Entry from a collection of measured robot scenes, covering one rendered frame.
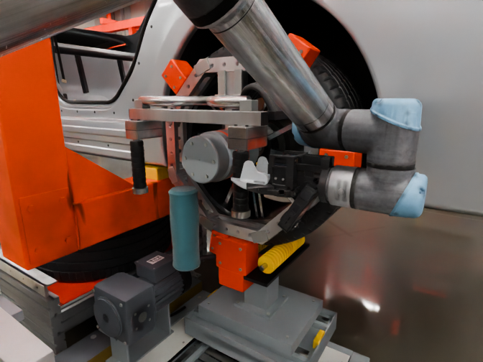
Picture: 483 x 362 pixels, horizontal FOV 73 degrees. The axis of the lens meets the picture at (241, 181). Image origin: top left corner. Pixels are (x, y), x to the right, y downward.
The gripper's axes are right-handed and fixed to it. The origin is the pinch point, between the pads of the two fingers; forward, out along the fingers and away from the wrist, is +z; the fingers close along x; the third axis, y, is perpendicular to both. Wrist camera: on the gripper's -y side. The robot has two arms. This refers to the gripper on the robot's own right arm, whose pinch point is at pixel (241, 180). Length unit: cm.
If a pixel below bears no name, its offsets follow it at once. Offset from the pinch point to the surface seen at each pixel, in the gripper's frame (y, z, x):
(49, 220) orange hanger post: -18, 60, 13
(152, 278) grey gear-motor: -44, 44, -11
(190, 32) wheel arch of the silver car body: 39, 41, -31
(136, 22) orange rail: 227, 757, -621
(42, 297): -49, 74, 13
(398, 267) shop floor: -83, -21, -145
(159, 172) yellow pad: -12, 61, -32
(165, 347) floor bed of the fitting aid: -75, 44, -14
